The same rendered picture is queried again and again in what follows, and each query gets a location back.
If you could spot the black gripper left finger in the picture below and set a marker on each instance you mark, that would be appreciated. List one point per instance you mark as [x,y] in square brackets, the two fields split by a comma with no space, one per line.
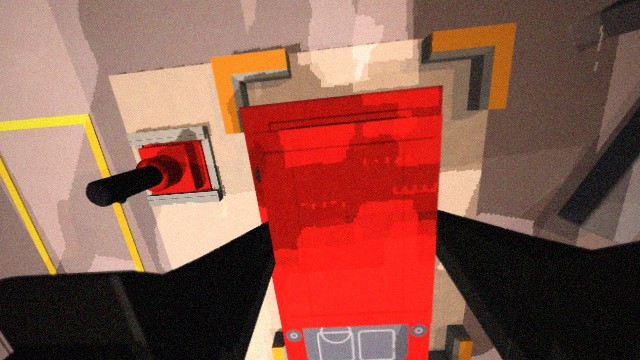
[206,309]

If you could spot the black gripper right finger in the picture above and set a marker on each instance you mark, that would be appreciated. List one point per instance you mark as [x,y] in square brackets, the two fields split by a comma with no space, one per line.
[540,299]

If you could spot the cream rectangular base plate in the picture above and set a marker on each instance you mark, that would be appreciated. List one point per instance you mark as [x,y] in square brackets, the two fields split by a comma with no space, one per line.
[202,103]

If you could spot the yellow rectangular outline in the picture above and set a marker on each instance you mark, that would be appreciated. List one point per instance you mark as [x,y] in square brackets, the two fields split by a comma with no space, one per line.
[99,155]

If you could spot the grey rectangular bar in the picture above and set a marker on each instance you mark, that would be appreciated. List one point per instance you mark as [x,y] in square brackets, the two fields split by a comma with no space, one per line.
[607,202]

